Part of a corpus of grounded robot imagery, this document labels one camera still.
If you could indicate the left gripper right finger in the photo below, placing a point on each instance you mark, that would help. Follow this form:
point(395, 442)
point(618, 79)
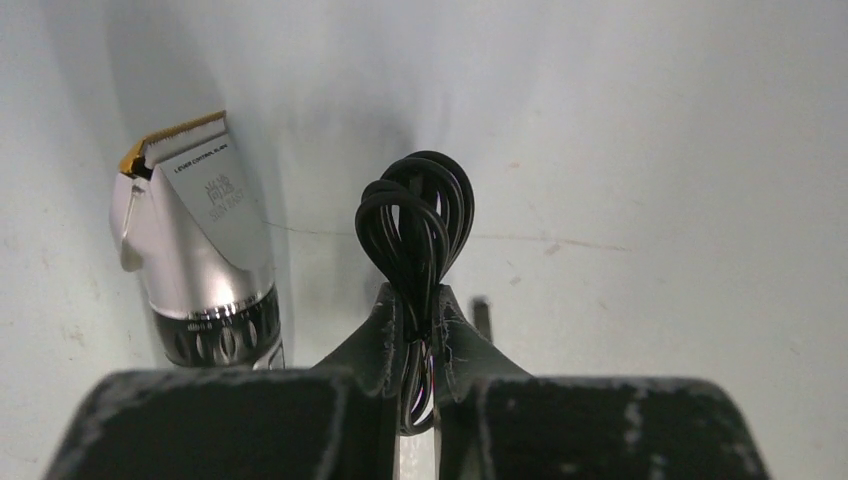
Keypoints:
point(494, 420)

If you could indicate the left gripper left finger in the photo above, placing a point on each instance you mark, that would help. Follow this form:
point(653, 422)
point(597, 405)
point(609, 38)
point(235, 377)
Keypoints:
point(335, 420)

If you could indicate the black silver hair clipper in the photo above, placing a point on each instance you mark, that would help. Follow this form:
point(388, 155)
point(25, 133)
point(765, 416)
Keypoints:
point(184, 218)

